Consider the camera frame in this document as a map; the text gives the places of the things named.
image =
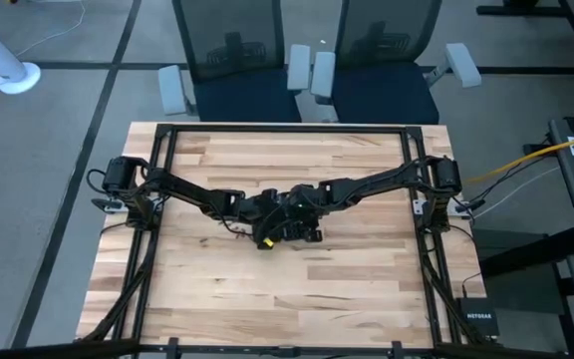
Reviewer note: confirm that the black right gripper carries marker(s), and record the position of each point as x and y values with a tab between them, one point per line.
307	204

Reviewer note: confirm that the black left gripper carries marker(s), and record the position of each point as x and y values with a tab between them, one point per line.
259	214

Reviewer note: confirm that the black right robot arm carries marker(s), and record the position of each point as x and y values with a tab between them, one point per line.
376	184

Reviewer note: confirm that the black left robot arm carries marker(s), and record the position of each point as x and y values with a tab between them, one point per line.
182	189

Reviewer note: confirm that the black mesh office chair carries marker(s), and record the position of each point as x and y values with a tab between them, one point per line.
239	50
384	50

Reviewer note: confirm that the black desk crossbar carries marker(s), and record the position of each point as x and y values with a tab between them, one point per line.
531	251

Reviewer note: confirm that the black desk base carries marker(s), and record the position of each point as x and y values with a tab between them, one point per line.
541	10

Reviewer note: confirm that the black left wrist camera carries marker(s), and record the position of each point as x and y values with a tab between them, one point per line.
266	243

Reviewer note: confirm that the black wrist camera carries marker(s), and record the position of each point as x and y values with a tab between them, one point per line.
313	235
266	243

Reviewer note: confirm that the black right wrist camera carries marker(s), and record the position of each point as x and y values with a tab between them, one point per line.
313	235

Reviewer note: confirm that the black Netgear network switch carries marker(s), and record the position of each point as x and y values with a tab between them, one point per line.
479	315

